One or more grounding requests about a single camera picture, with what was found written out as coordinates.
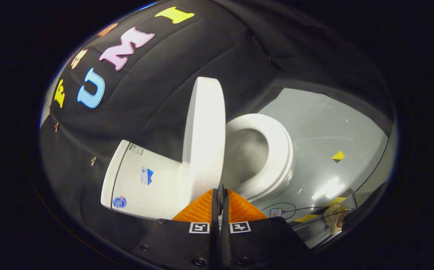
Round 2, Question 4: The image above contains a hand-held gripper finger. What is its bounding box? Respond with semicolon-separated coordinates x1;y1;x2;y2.
140;184;221;270
220;184;311;270

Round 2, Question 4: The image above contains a white toilet lid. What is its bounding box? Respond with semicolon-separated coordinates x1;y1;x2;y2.
181;76;227;204

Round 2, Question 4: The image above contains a white toilet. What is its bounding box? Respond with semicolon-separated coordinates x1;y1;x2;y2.
100;113;296;220

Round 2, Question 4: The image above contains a yellow floor tape strip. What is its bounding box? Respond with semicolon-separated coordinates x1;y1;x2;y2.
295;196;347;224

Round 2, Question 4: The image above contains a person's slippered foot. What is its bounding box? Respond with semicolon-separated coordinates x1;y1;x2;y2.
323;204;353;235

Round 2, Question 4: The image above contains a black backdrop cloth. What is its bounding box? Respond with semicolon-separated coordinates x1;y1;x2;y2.
39;0;394;263

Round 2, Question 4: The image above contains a black cable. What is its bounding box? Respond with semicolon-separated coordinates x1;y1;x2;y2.
260;202;356;225

